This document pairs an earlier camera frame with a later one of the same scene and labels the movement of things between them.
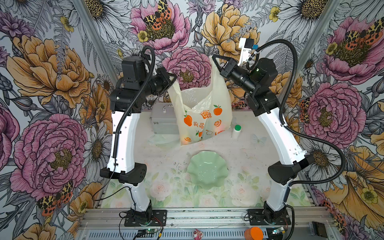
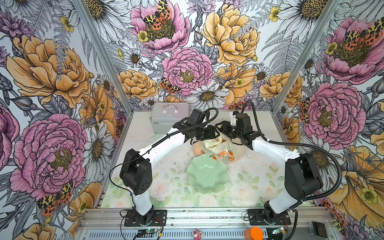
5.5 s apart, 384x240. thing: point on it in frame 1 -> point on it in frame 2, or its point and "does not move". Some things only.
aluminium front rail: [99, 223] does not move
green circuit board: [280, 230] does not move
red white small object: [197, 235] does not move
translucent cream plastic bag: [202, 112] -> [220, 147]
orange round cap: [253, 233] does not move
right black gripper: [230, 66] -> [224, 129]
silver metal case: [163, 118] does not move
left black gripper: [162, 72] -> [211, 133]
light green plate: [207, 170] does not move
